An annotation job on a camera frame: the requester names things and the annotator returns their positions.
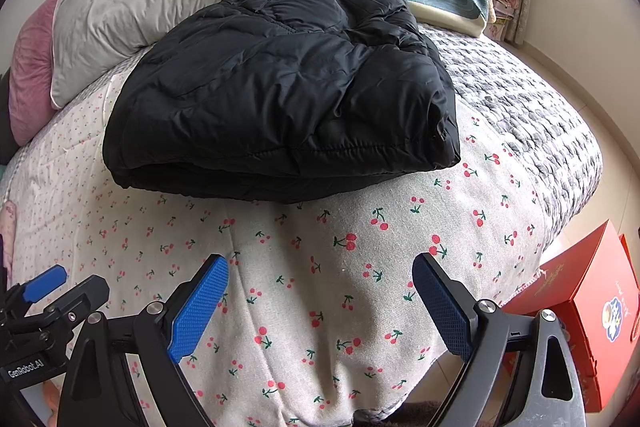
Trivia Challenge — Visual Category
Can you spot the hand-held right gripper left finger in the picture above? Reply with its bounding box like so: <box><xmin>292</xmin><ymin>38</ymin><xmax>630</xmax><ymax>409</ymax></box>
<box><xmin>57</xmin><ymin>254</ymin><xmax>230</xmax><ymax>427</ymax></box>

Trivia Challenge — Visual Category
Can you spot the black puffer jacket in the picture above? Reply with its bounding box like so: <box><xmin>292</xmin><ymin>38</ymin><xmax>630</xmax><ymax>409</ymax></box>
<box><xmin>102</xmin><ymin>0</ymin><xmax>462</xmax><ymax>206</ymax></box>

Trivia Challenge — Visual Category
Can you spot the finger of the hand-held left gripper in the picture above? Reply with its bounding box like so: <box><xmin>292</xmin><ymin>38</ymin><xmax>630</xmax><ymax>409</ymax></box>
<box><xmin>0</xmin><ymin>264</ymin><xmax>69</xmax><ymax>316</ymax></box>
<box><xmin>46</xmin><ymin>276</ymin><xmax>111</xmax><ymax>334</ymax></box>

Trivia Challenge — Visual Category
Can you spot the red cardboard box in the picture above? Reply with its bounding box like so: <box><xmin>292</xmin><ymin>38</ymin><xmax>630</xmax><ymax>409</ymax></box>
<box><xmin>501</xmin><ymin>219</ymin><xmax>640</xmax><ymax>414</ymax></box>

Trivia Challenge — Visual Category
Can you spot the pink pillow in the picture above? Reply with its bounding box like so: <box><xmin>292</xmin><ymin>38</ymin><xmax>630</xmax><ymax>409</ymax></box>
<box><xmin>7</xmin><ymin>0</ymin><xmax>64</xmax><ymax>148</ymax></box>

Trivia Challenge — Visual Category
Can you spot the grey pillow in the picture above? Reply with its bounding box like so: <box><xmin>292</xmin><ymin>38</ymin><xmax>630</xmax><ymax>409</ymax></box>
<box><xmin>50</xmin><ymin>0</ymin><xmax>242</xmax><ymax>108</ymax></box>

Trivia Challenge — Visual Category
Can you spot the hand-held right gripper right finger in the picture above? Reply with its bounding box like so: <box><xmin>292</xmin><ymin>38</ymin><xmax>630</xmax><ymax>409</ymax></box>
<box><xmin>412</xmin><ymin>252</ymin><xmax>587</xmax><ymax>427</ymax></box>

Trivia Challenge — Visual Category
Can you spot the cherry and check bed sheet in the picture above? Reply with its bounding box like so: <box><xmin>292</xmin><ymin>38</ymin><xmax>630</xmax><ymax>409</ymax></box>
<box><xmin>0</xmin><ymin>21</ymin><xmax>604</xmax><ymax>427</ymax></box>

